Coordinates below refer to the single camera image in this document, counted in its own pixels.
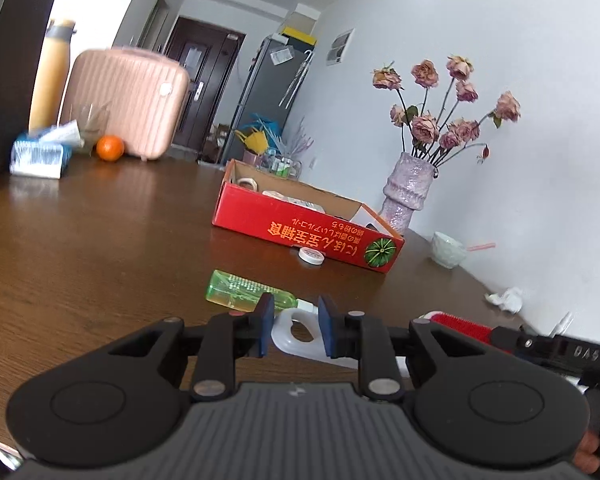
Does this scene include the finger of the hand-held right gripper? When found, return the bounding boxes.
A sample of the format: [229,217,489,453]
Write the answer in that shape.
[490,326,528,359]

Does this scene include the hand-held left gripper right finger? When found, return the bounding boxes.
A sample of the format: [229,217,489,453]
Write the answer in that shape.
[316,294,488,402]

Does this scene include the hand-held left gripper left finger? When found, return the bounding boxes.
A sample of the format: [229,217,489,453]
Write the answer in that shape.
[107,292,276,402]

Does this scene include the white plastic bottle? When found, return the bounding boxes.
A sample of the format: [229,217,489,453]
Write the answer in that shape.
[270,306,363,368]

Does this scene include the red white lint brush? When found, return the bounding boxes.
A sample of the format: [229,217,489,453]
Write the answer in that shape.
[412,311,496,347]

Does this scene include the red cardboard box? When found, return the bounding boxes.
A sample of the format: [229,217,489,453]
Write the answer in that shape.
[211,159,406,274]

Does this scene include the person's right hand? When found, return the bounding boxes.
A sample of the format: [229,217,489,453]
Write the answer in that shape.
[574,407,600,476]

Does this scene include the crumpled white tissue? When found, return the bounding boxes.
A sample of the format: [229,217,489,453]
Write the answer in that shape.
[485,287,524,315]

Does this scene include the green plastic bottle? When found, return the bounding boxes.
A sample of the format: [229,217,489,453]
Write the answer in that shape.
[205,269,322,312]

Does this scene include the pink textured vase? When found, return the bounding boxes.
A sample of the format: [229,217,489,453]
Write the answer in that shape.
[381,151,440,235]

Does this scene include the cluster of green bottles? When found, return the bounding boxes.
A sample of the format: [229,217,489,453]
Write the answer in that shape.
[272,155,301,178]

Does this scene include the yellow watering can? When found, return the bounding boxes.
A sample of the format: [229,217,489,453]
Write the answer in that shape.
[235,127,271,155]

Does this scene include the silvery decorative twigs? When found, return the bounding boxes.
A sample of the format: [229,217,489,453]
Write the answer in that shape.
[280,120,313,157]

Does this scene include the dried pink rose bouquet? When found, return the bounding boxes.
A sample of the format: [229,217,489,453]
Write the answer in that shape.
[371,54,522,168]

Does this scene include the orange fruit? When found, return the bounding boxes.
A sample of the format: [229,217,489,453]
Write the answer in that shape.
[96,135,126,162]

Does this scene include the grey refrigerator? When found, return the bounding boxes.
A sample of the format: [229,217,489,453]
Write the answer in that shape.
[223,35,318,163]

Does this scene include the dark brown door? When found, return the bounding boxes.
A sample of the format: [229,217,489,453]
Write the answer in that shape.
[165,16,246,150]

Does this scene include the white plastic hanger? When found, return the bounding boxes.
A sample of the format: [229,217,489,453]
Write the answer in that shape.
[280,50,313,106]

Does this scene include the pink suitcase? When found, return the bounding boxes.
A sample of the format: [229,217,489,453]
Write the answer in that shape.
[60,47,191,162]

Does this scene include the clear glass cup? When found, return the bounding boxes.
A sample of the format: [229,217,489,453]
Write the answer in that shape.
[70,102,111,153]

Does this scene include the blue white tissue pack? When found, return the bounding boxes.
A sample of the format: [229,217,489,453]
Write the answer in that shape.
[9,120,83,180]

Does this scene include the yellow box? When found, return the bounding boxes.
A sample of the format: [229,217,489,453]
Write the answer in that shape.
[283,25,318,45]

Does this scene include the yellow bottle grey cap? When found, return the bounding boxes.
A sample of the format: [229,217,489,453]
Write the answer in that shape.
[28,19,77,132]

